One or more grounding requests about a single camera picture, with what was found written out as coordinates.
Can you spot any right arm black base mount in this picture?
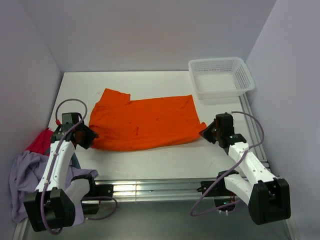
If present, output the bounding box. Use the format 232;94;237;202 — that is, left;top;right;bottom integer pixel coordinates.
197;178;236;207

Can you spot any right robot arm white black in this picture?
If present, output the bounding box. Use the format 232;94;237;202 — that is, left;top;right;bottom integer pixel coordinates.
198;112;291;225

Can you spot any lavender t shirt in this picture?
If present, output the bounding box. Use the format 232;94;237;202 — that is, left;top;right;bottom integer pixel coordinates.
9;150;98;226

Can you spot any teal blue t shirt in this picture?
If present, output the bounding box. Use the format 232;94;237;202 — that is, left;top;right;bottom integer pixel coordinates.
44;148;81;169

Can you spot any aluminium front rail frame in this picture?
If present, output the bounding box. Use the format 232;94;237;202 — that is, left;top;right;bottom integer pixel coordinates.
12;176;298;240

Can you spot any orange t shirt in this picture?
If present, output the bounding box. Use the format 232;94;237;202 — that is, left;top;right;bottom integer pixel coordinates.
89;88;207;152

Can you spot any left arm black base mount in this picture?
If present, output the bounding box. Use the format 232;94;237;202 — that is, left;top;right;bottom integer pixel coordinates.
81;184;114;217

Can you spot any white perforated plastic basket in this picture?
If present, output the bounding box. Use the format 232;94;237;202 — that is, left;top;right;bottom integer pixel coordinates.
188;57;255;100

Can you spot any red t shirt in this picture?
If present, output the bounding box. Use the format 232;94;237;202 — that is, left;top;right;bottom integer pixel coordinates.
25;128;54;156

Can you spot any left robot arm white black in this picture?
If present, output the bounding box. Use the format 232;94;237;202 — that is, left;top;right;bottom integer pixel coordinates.
23;112;98;232

